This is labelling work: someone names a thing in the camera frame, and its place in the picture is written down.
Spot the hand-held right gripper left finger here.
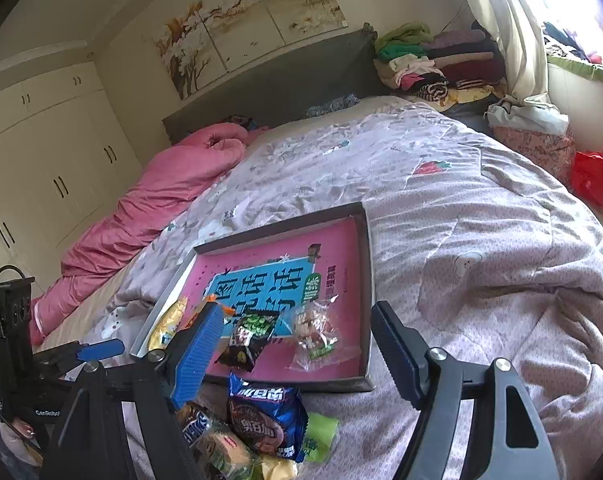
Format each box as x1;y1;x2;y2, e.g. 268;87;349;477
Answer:
40;301;227;480

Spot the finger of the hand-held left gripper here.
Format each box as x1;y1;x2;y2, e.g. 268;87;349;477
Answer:
32;338;126;368

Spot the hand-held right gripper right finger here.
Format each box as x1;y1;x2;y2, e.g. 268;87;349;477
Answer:
370;301;562;480

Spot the yellow crisp packet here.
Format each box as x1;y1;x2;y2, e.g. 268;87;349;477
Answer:
148;297;190;352

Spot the orange biscuit packet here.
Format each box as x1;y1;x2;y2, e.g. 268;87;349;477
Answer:
202;294;237;321

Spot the black green pea packet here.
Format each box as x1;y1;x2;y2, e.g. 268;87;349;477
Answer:
216;310;281;373

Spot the shallow grey cardboard tray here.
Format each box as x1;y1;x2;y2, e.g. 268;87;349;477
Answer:
130;201;377;393

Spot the brown chocolate bar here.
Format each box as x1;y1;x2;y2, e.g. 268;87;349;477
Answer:
179;402;217;456

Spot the clear packet of small cookies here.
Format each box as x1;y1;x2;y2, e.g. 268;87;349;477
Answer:
289;300;355;372

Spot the blue cookie packet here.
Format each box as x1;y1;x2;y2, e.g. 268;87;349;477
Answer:
228;372;309;463

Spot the green label pastry packet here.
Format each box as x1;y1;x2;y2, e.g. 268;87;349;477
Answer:
194;422;262;480

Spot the light green packet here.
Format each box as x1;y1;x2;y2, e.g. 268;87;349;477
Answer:
301;412;341;463

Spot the yellow pastry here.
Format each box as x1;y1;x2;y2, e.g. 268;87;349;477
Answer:
254;455;302;480

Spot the person's left hand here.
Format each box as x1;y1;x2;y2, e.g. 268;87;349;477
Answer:
0;417;45;466

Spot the beige bed sheet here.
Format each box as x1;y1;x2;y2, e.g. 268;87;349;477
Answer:
46;250;150;351

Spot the pink quilt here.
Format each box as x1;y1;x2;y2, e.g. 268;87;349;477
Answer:
29;122;270;348

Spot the cream wardrobe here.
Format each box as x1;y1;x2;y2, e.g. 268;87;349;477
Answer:
0;57;145;301

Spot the pink floral cloth bag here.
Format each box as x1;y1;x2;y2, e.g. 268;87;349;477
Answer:
491;125;577;188

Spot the dark patterned cloth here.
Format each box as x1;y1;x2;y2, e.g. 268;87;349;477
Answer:
304;92;359;118

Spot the red plastic bag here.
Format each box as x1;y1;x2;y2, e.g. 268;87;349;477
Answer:
569;150;603;208

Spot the white crumpled cloth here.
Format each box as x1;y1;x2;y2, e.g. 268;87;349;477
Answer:
484;95;569;136

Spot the dark grey headboard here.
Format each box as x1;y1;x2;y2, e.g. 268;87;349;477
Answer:
162;22;382;146

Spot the pile of folded clothes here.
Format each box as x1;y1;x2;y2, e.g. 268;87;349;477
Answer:
374;20;507;111

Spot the green windowsill mat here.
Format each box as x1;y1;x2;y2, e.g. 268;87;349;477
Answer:
546;55;603;86

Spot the cream curtain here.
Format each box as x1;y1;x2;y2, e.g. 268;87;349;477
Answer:
461;0;552;106

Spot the clothes heap on windowsill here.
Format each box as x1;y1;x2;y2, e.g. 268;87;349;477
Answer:
541;20;603;66

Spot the three-panel tree wall painting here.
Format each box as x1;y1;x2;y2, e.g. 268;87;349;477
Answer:
154;0;349;101

